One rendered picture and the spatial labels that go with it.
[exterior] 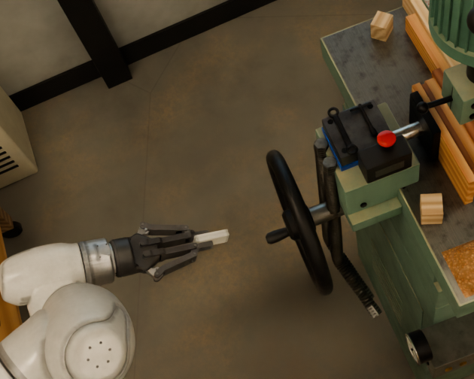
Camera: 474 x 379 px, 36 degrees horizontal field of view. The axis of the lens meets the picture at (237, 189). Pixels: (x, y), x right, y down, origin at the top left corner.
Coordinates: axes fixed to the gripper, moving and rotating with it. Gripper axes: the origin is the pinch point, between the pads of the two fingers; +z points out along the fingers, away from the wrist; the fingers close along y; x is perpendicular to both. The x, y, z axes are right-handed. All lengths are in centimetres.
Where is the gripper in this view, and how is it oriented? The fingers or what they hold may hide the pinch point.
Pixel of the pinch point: (211, 238)
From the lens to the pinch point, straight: 149.5
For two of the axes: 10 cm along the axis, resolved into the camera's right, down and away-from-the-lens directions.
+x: -1.5, 5.5, 8.2
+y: -3.1, -8.1, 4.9
